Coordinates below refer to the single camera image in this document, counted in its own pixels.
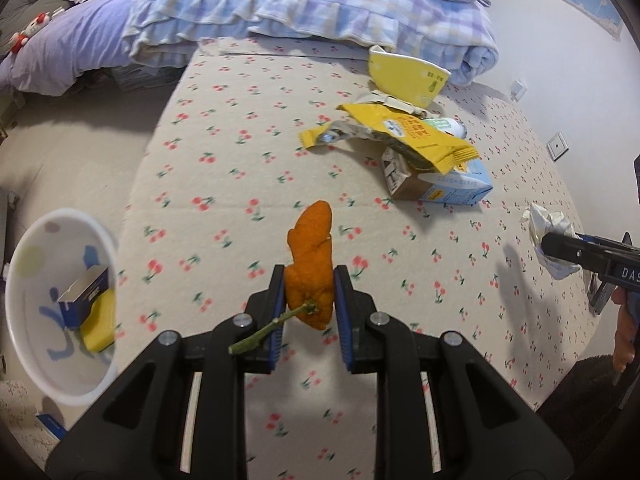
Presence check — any yellow sponge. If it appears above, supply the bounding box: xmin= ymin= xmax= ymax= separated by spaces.
xmin=80 ymin=288 xmax=116 ymax=353

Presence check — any yellow snack wrapper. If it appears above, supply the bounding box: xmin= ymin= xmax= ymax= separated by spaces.
xmin=299 ymin=104 xmax=480 ymax=174

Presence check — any person's right hand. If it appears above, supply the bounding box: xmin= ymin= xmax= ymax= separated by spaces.
xmin=611 ymin=287 xmax=637 ymax=385

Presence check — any cherry print tablecloth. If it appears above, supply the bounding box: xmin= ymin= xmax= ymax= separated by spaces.
xmin=114 ymin=37 xmax=601 ymax=480

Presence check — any yellow torn paper cup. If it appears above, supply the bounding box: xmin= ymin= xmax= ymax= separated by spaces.
xmin=368 ymin=46 xmax=450 ymax=108

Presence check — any white patterned trash bin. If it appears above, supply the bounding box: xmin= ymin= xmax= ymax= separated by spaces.
xmin=6 ymin=208 xmax=117 ymax=406

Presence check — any blue white cardboard box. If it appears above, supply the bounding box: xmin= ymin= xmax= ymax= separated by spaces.
xmin=58 ymin=266 xmax=108 ymax=330

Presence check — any orange fruit peel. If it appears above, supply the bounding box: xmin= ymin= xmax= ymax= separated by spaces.
xmin=228 ymin=200 xmax=335 ymax=356

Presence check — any purple bed sheet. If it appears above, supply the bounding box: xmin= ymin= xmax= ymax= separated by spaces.
xmin=1 ymin=0 xmax=134 ymax=96

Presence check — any torn cardboard piece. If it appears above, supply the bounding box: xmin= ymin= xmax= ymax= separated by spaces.
xmin=355 ymin=90 xmax=428 ymax=119

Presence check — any brown milk carton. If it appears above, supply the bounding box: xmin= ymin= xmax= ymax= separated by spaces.
xmin=381 ymin=148 xmax=494 ymax=206

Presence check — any large white paper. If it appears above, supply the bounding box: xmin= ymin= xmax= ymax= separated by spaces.
xmin=521 ymin=203 xmax=580 ymax=281

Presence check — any blue plaid folded blanket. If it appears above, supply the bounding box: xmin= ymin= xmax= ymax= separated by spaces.
xmin=122 ymin=0 xmax=499 ymax=86

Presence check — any red white plush toy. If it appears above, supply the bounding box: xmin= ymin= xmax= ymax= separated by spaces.
xmin=9 ymin=13 xmax=51 ymax=54

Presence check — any white yogurt drink bottle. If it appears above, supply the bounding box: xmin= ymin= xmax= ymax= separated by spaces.
xmin=425 ymin=117 xmax=468 ymax=140

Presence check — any wall socket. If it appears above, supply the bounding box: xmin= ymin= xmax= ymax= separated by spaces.
xmin=547 ymin=132 xmax=568 ymax=162

